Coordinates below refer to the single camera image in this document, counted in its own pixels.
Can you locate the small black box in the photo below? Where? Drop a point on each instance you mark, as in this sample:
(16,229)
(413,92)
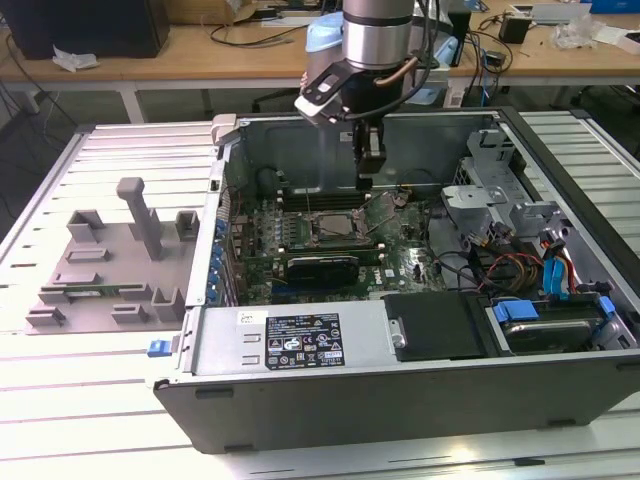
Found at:
(514,29)

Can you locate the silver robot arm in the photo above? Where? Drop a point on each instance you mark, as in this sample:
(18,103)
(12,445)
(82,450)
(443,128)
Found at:
(377,40)

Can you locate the black open PC case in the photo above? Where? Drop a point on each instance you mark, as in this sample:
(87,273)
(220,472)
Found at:
(400,400)

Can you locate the crumpled white paper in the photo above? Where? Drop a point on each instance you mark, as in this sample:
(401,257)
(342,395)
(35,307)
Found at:
(75,59)

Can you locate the grey plastic case latch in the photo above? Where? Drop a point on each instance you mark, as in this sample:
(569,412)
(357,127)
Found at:
(225,125)

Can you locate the black computer tower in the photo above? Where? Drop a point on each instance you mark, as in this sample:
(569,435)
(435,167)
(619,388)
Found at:
(90,25)

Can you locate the clear plastic bags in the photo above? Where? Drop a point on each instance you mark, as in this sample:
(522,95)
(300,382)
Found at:
(575,32)

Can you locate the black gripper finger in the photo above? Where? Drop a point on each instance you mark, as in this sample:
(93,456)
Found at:
(372,155)

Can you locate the thin metal locking lever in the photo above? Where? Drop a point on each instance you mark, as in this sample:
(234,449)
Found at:
(310,198)

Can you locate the long wooden desk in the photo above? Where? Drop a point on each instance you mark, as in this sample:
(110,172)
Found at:
(125,65)

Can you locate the silver power supply box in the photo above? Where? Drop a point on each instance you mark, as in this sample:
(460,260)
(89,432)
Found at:
(225,345)

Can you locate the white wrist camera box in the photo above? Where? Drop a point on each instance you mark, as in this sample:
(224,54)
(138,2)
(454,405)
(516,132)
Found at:
(315,107)

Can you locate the blue disk carrier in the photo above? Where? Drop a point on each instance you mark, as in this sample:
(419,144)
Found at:
(515,312)

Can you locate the white paper sheet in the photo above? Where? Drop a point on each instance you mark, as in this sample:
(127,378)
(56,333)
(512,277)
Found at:
(611,34)

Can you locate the blue plastic latch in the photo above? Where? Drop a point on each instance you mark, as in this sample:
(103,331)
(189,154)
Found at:
(160,348)

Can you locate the silver metal drive cage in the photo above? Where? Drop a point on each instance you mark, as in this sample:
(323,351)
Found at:
(475,200)

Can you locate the green motherboard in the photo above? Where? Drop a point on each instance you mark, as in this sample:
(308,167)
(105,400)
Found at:
(400,260)

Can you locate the black hard disk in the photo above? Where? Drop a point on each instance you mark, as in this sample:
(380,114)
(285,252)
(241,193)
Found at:
(545,336)

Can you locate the small black device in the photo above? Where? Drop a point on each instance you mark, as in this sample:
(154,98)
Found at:
(496,57)

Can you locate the round coin battery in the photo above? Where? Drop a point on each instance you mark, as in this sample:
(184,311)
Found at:
(400,200)

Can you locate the blue box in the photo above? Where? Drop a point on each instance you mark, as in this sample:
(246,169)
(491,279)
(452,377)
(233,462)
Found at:
(617,6)

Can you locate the black graphics card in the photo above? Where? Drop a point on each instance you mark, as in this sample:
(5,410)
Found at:
(322,272)

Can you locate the CPU socket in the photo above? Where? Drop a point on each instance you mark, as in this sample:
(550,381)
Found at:
(318,240)

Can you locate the grey plastic parts rack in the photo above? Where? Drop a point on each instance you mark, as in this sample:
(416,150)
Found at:
(120,280)

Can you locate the black upright box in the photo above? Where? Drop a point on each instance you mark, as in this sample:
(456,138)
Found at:
(465,30)

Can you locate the white power adapter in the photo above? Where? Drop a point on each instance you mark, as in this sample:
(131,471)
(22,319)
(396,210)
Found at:
(455,95)

